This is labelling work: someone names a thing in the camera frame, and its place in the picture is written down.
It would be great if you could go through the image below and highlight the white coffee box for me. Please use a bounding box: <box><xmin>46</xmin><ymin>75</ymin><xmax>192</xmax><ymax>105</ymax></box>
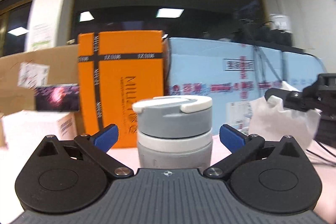
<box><xmin>2</xmin><ymin>110</ymin><xmax>77</xmax><ymax>149</ymax></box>

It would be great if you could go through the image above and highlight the orange MIUZI box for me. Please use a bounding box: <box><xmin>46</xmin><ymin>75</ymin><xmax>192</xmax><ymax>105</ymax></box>
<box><xmin>78</xmin><ymin>30</ymin><xmax>164</xmax><ymax>148</ymax></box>

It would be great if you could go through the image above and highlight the white paper towel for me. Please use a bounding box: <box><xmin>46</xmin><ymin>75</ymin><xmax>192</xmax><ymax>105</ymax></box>
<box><xmin>248</xmin><ymin>96</ymin><xmax>321</xmax><ymax>150</ymax></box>

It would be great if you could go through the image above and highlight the brown cardboard box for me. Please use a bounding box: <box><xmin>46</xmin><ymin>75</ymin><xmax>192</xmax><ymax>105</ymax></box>
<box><xmin>0</xmin><ymin>45</ymin><xmax>78</xmax><ymax>115</ymax></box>

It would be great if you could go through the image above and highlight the dark glossy small box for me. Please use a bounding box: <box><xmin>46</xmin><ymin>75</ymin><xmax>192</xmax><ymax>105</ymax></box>
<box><xmin>34</xmin><ymin>84</ymin><xmax>80</xmax><ymax>112</ymax></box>

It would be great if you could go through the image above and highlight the grey white lidded container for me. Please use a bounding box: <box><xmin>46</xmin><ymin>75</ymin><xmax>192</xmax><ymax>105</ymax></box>
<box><xmin>132</xmin><ymin>95</ymin><xmax>213</xmax><ymax>171</ymax></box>

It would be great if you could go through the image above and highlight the light blue cardboard box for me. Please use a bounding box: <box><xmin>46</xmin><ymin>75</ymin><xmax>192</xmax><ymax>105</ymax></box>
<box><xmin>165</xmin><ymin>38</ymin><xmax>282</xmax><ymax>134</ymax></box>

